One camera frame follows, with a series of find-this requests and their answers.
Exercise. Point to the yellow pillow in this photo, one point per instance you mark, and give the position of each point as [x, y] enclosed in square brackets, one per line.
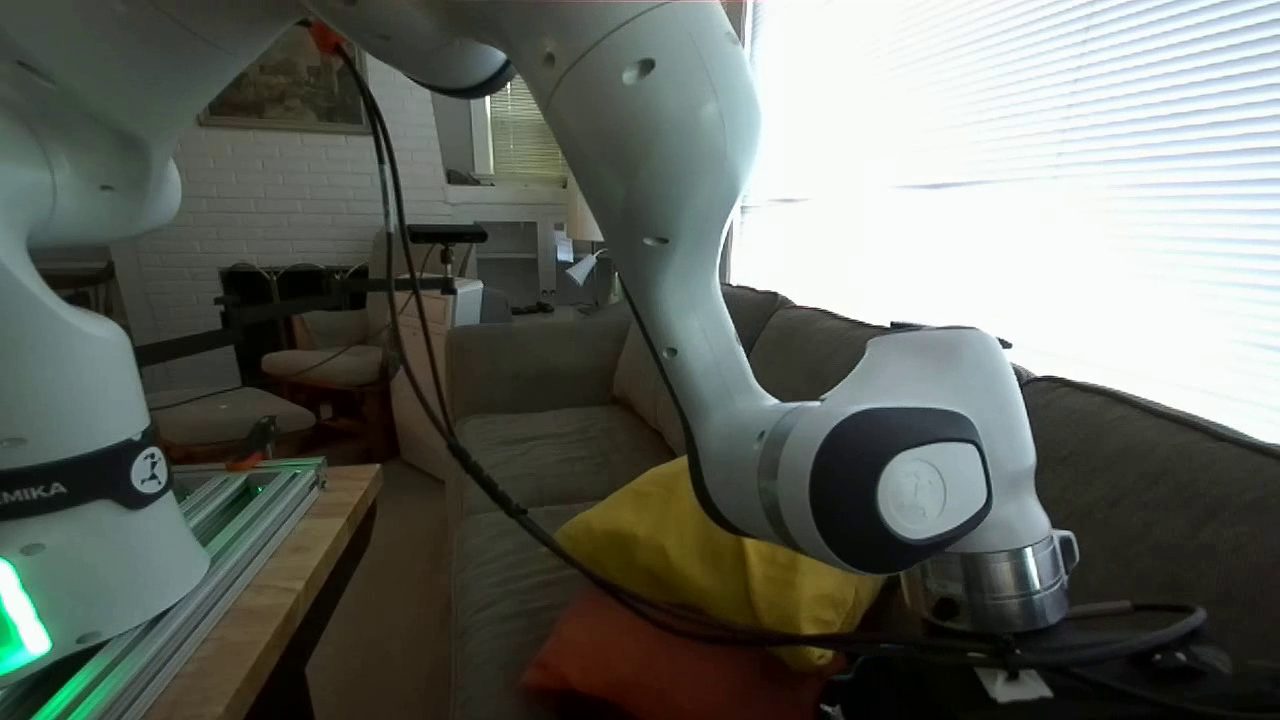
[682, 545]

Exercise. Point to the orange pillow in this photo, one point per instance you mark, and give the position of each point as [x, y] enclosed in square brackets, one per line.
[625, 662]

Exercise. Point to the grey fabric sofa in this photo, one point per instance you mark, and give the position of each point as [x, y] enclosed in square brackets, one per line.
[1144, 507]

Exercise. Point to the small white box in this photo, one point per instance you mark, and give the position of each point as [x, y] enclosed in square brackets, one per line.
[468, 300]

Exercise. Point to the white framed window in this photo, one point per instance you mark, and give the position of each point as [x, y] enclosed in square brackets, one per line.
[527, 145]

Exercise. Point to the wooden chair with cushion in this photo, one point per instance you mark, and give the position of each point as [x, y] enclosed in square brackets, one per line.
[320, 363]

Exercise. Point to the beige ottoman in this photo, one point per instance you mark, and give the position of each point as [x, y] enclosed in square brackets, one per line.
[232, 412]

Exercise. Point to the wooden table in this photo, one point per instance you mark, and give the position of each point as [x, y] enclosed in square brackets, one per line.
[285, 586]

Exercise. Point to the white window blinds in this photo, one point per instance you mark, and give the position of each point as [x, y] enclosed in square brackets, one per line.
[1040, 172]

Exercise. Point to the black stereo camera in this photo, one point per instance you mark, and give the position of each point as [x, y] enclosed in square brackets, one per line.
[444, 234]

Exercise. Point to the framed wall picture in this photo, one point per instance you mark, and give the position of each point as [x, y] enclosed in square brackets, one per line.
[285, 94]

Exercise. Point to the aluminium rail base frame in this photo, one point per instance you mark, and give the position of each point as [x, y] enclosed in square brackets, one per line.
[226, 533]

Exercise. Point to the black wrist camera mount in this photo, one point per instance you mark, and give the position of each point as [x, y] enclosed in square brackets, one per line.
[1012, 683]

